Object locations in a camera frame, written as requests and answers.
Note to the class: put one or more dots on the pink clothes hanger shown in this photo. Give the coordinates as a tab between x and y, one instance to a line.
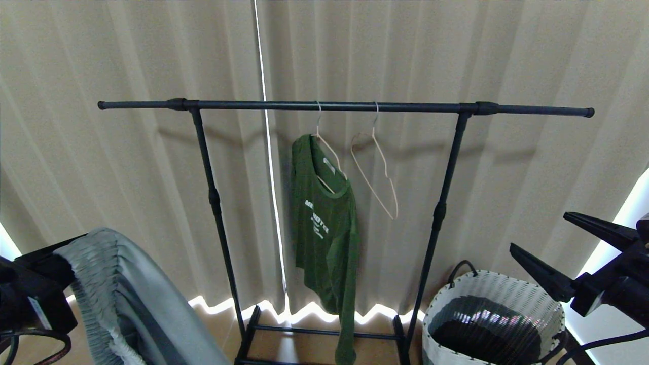
376	114
319	114

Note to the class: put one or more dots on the beige curtain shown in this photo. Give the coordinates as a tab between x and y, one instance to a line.
127	177

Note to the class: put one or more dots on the white laundry basket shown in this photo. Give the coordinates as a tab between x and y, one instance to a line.
507	291

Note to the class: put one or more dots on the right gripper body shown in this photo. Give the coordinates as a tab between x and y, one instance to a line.
618	284

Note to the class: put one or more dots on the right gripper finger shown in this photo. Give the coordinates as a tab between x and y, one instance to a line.
547	279
603	230

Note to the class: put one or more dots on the green shirt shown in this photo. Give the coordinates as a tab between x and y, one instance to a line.
324	238

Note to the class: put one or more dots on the black clothes rack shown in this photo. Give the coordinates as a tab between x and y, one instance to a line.
304	106

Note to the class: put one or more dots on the pale grey shorts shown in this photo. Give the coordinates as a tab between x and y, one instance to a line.
142	304

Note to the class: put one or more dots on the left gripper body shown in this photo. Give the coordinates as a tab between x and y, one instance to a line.
25	299

